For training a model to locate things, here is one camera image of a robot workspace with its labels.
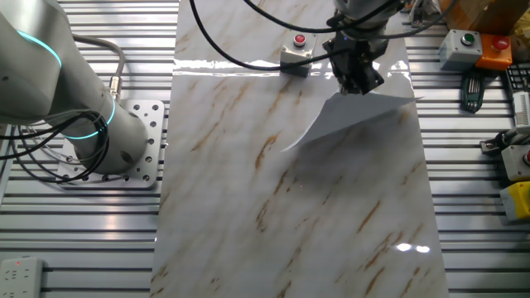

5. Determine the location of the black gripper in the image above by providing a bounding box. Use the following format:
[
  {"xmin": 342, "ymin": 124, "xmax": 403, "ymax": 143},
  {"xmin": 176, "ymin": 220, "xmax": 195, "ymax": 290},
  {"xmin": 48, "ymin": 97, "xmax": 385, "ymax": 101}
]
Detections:
[{"xmin": 321, "ymin": 35, "xmax": 390, "ymax": 96}]

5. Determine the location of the white paper sheet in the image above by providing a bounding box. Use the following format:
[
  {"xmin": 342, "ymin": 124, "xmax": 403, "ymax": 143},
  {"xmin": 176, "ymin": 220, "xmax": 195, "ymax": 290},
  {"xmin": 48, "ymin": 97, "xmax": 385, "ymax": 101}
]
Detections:
[{"xmin": 281, "ymin": 91, "xmax": 424, "ymax": 153}]

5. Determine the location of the grey box with red button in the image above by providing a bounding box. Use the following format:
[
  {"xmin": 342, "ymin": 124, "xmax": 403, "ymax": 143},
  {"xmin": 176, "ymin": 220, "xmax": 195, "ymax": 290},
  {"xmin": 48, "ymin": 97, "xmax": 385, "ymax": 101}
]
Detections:
[
  {"xmin": 500, "ymin": 142, "xmax": 530, "ymax": 182},
  {"xmin": 279, "ymin": 32, "xmax": 319, "ymax": 79}
]

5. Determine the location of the grey box with green button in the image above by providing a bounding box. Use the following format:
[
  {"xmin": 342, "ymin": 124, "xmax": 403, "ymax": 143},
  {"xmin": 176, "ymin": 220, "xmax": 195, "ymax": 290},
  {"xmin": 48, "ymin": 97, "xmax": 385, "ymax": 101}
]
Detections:
[{"xmin": 437, "ymin": 28, "xmax": 484, "ymax": 72}]

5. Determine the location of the orange box with red button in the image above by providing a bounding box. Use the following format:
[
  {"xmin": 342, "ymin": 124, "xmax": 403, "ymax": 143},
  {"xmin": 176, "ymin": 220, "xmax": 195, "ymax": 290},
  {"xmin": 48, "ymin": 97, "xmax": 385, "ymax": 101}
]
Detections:
[{"xmin": 475, "ymin": 33, "xmax": 513, "ymax": 71}]

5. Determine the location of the wooden box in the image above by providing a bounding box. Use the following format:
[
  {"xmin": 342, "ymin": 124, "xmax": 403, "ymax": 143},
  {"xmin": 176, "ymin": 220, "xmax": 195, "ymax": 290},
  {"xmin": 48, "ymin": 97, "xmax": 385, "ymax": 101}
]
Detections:
[{"xmin": 438, "ymin": 0, "xmax": 530, "ymax": 36}]

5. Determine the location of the marble pattern table mat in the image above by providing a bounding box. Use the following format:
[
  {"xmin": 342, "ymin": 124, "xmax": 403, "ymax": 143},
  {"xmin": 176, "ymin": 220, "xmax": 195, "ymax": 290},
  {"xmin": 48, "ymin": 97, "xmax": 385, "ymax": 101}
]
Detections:
[{"xmin": 149, "ymin": 0, "xmax": 451, "ymax": 298}]

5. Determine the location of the black keyboard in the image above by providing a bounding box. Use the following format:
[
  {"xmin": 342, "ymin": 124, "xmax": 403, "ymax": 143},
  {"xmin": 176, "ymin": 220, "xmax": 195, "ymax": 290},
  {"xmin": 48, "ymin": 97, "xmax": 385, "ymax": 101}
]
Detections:
[{"xmin": 504, "ymin": 61, "xmax": 530, "ymax": 93}]

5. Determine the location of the yellowish crumpled bag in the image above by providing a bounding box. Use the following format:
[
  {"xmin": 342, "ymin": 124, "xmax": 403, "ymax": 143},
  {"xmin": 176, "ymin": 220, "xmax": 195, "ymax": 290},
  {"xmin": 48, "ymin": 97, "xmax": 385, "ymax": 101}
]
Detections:
[{"xmin": 511, "ymin": 20, "xmax": 530, "ymax": 63}]

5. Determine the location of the yellow button box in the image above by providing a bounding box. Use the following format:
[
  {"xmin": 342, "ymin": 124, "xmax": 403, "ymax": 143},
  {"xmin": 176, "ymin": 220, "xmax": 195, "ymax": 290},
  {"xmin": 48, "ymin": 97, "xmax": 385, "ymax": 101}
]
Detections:
[{"xmin": 499, "ymin": 180, "xmax": 530, "ymax": 223}]

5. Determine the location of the white power strip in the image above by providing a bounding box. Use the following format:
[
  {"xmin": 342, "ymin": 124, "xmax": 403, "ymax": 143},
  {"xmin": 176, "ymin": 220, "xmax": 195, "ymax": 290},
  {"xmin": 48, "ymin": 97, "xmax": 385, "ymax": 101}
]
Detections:
[{"xmin": 0, "ymin": 255, "xmax": 45, "ymax": 298}]

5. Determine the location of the black camera cable with plug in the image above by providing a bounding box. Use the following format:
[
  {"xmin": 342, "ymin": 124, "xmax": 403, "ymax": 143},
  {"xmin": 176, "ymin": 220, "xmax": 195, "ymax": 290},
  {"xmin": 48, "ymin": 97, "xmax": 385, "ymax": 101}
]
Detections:
[{"xmin": 242, "ymin": 0, "xmax": 459, "ymax": 41}]

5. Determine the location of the metal clamp bracket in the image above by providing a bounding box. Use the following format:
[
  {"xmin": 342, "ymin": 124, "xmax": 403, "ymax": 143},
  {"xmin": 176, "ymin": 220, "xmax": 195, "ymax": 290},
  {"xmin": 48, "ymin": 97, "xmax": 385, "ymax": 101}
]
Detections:
[{"xmin": 408, "ymin": 0, "xmax": 428, "ymax": 29}]

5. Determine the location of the silver camera on mount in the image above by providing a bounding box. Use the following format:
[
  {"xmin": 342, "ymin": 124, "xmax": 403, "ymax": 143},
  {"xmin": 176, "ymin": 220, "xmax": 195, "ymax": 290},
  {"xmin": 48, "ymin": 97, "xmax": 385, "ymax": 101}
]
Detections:
[{"xmin": 479, "ymin": 126, "xmax": 530, "ymax": 156}]

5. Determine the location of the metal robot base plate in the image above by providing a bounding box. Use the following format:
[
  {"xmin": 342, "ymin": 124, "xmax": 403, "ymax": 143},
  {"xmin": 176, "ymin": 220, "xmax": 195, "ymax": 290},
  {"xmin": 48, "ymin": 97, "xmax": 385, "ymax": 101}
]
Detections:
[{"xmin": 56, "ymin": 99, "xmax": 166, "ymax": 190}]

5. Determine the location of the grey cable with metal connector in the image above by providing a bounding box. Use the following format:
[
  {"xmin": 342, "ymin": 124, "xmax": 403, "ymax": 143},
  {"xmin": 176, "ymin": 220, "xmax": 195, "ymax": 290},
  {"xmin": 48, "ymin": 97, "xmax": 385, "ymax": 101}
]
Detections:
[{"xmin": 70, "ymin": 33, "xmax": 127, "ymax": 103}]

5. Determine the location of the black cable bundle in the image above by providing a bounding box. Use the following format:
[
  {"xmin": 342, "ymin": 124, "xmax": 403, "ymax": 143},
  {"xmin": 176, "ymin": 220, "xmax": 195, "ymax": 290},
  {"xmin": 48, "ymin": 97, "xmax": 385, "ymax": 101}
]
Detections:
[{"xmin": 0, "ymin": 109, "xmax": 111, "ymax": 184}]

